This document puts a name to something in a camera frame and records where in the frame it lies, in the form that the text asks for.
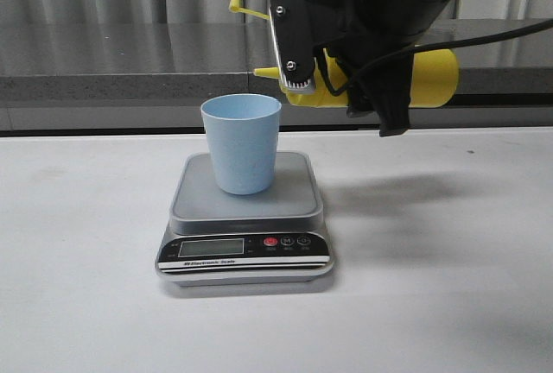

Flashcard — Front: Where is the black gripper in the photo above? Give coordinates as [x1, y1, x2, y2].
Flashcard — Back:
[269, 0, 450, 137]

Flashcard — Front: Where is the yellow squeeze bottle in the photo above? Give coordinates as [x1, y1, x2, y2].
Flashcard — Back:
[229, 0, 459, 108]

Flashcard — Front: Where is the light blue plastic cup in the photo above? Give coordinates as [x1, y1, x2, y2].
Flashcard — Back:
[200, 93, 282, 195]

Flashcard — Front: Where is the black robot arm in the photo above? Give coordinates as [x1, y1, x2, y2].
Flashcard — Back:
[270, 0, 450, 136]

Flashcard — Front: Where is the silver digital kitchen scale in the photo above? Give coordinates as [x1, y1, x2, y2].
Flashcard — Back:
[156, 151, 334, 287]

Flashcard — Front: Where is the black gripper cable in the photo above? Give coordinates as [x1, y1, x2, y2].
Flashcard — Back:
[317, 16, 553, 97]

